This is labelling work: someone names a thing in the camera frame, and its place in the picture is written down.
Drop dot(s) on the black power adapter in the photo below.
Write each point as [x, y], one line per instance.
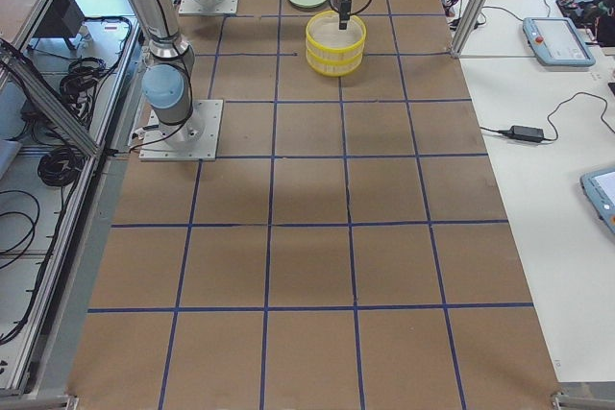
[524, 133]

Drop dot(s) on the rear grey mounting plate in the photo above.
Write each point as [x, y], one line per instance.
[193, 8]

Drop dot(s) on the yellow bottom steamer layer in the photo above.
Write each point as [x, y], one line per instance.
[333, 68]

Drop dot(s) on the yellow steamer layer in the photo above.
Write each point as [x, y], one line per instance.
[335, 53]
[333, 68]

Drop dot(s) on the yellow top steamer layer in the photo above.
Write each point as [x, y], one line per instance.
[335, 53]

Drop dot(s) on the blue teach pendant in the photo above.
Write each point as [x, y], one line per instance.
[555, 41]
[598, 188]

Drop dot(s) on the aluminium frame rail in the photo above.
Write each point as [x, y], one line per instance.
[41, 95]

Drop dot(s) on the brown gridded table mat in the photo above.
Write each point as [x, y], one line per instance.
[347, 249]

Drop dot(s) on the white mesh steamer liner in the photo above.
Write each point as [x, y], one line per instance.
[325, 31]

